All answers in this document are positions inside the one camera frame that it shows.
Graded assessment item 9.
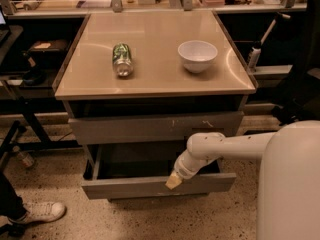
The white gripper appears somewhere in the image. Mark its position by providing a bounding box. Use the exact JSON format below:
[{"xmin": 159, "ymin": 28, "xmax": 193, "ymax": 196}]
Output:
[{"xmin": 165, "ymin": 152, "xmax": 205, "ymax": 190}]

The grey drawer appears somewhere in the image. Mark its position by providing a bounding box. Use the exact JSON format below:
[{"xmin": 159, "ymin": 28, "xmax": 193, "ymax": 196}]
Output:
[
  {"xmin": 69, "ymin": 111, "xmax": 244, "ymax": 145},
  {"xmin": 83, "ymin": 141, "xmax": 236, "ymax": 200}
]

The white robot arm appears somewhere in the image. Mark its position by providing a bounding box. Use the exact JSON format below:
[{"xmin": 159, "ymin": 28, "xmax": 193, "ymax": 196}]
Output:
[{"xmin": 166, "ymin": 120, "xmax": 320, "ymax": 240}]

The grey top drawer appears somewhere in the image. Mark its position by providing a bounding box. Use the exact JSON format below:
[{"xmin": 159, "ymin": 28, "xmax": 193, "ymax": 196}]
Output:
[{"xmin": 69, "ymin": 111, "xmax": 244, "ymax": 145}]

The grey drawer cabinet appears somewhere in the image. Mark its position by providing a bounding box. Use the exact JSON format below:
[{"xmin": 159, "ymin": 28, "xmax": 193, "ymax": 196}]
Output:
[{"xmin": 52, "ymin": 9, "xmax": 258, "ymax": 204}]

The white bowl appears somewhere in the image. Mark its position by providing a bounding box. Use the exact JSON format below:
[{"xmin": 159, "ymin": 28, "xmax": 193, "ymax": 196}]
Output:
[{"xmin": 177, "ymin": 40, "xmax": 218, "ymax": 73}]

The green soda can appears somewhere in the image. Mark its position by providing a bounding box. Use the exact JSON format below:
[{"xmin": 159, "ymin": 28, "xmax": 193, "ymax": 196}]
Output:
[{"xmin": 112, "ymin": 43, "xmax": 133, "ymax": 77}]

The white sneaker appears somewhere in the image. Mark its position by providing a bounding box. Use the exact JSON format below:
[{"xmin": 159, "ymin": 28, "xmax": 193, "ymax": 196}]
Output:
[{"xmin": 8, "ymin": 202, "xmax": 67, "ymax": 225}]

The black office chair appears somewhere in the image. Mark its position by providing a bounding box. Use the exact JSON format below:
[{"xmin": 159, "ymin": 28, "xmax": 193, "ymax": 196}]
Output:
[{"xmin": 271, "ymin": 0, "xmax": 320, "ymax": 125}]

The plastic water bottle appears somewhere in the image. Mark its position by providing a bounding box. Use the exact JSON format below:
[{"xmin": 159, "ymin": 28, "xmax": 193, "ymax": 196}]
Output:
[{"xmin": 13, "ymin": 146, "xmax": 35, "ymax": 169}]

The white black handheld tool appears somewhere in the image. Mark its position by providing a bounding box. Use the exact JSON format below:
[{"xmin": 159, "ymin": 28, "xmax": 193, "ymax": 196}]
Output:
[{"xmin": 247, "ymin": 12, "xmax": 291, "ymax": 72}]

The dark trouser leg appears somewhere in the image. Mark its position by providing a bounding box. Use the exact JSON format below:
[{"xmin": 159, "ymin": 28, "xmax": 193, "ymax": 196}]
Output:
[{"xmin": 0, "ymin": 172, "xmax": 26, "ymax": 220}]

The black box with label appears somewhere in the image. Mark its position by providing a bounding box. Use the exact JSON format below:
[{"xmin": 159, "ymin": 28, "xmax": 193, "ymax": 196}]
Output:
[{"xmin": 28, "ymin": 39, "xmax": 70, "ymax": 62}]

